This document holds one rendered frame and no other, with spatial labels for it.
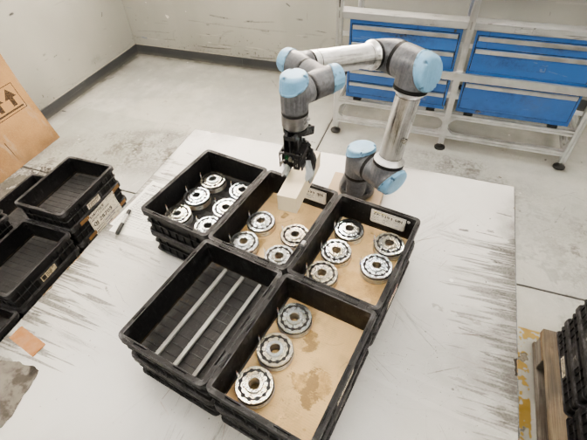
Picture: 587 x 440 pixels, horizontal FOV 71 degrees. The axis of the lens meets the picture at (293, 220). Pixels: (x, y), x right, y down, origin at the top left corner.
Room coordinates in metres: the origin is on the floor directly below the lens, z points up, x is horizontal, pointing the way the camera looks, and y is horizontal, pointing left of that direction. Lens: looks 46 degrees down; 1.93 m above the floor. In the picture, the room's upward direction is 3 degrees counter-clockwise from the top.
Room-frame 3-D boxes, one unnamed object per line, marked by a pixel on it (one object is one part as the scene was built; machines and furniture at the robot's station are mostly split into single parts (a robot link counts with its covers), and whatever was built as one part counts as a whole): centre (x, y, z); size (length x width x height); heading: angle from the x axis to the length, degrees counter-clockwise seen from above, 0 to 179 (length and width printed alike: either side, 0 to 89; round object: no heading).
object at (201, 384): (0.66, 0.27, 0.92); 0.40 x 0.30 x 0.02; 149
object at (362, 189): (1.33, -0.28, 0.78); 0.15 x 0.15 x 0.10
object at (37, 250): (1.27, 1.31, 0.31); 0.40 x 0.30 x 0.34; 158
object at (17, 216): (1.80, 1.53, 0.26); 0.40 x 0.30 x 0.23; 158
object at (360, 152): (1.33, -0.29, 0.89); 0.13 x 0.12 x 0.14; 34
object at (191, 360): (0.66, 0.27, 0.87); 0.40 x 0.30 x 0.11; 149
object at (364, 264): (0.81, -0.26, 0.86); 0.10 x 0.10 x 0.01
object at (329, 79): (1.06, -0.09, 1.38); 0.11 x 0.11 x 0.08; 34
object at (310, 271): (0.79, -0.08, 0.86); 0.10 x 0.10 x 0.01
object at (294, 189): (1.01, -0.03, 1.07); 0.24 x 0.06 x 0.06; 158
